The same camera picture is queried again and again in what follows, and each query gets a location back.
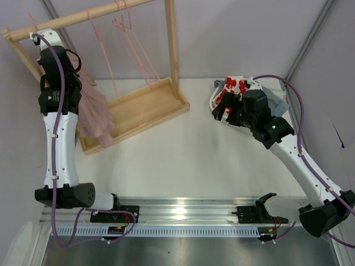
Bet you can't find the white laundry basket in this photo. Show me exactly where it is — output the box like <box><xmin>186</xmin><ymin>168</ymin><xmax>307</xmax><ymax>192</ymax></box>
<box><xmin>209</xmin><ymin>85</ymin><xmax>252</xmax><ymax>136</ymax></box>

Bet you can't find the white slotted cable duct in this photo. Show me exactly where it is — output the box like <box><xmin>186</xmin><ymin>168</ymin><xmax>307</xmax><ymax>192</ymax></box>
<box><xmin>51</xmin><ymin>226</ymin><xmax>263</xmax><ymax>238</ymax></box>

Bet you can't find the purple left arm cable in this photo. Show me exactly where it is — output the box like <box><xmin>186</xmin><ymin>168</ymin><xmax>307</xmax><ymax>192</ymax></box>
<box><xmin>32</xmin><ymin>33</ymin><xmax>137</xmax><ymax>249</ymax></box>

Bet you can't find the pink pleated skirt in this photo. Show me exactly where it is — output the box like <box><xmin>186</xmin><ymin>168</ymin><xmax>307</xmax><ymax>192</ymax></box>
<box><xmin>78</xmin><ymin>65</ymin><xmax>114</xmax><ymax>148</ymax></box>

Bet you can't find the blue denim garment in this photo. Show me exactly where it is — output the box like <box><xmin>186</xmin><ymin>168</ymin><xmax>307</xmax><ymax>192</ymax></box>
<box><xmin>209</xmin><ymin>76</ymin><xmax>289</xmax><ymax>116</ymax></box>

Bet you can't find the red floral white garment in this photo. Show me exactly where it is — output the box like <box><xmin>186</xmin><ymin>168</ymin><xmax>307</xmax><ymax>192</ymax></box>
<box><xmin>210</xmin><ymin>76</ymin><xmax>251</xmax><ymax>109</ymax></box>

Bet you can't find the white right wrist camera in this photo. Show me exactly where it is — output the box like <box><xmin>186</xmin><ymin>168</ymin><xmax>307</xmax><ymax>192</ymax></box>
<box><xmin>244</xmin><ymin>76</ymin><xmax>262</xmax><ymax>91</ymax></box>

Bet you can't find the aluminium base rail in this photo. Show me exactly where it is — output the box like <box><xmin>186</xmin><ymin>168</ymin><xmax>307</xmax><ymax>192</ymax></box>
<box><xmin>40</xmin><ymin>196</ymin><xmax>341</xmax><ymax>227</ymax></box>

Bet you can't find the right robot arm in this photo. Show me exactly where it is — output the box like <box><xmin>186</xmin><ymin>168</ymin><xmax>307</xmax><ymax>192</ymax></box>
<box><xmin>212</xmin><ymin>90</ymin><xmax>354</xmax><ymax>237</ymax></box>

